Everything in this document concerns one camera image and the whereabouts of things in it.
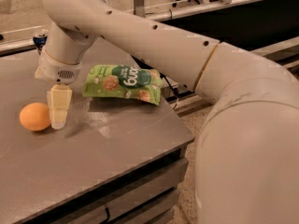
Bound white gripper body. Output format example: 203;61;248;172
35;49;82;85

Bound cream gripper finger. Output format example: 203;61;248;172
47;84;72;130

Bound orange fruit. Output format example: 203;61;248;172
20;103;50;132

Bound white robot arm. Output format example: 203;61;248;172
36;0;299;224

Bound blue Pepsi soda can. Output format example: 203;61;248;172
33;29;49;53

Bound green snack chip bag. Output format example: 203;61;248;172
82;64;163;105

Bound grey drawer cabinet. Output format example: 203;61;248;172
24;147;190;224

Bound black power cable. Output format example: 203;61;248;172
130;55;181;100

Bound metal railing post middle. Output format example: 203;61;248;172
134;0;145;17

